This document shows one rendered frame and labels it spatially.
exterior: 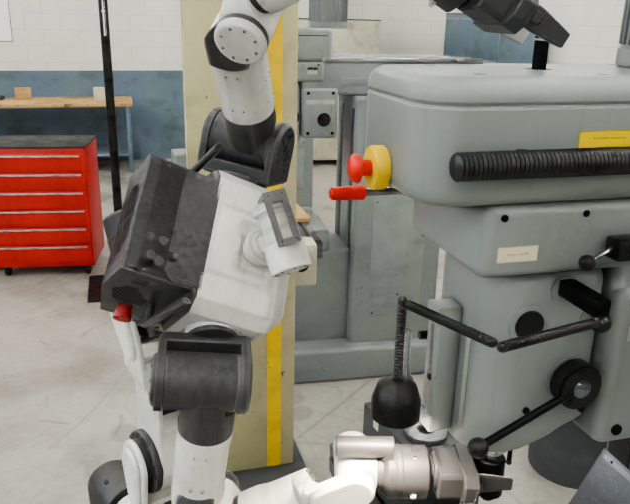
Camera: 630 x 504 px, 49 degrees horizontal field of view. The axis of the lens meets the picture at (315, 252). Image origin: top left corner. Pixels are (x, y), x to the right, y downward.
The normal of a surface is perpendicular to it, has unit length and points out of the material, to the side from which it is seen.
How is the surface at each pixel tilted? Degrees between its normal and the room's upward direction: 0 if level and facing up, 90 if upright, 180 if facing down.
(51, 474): 0
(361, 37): 90
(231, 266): 58
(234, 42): 127
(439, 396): 90
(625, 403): 90
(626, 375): 90
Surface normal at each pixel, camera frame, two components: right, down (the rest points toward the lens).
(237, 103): -0.24, 0.81
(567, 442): -0.50, 0.33
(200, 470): 0.01, 0.45
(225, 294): 0.53, -0.28
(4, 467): 0.02, -0.95
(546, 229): 0.26, 0.32
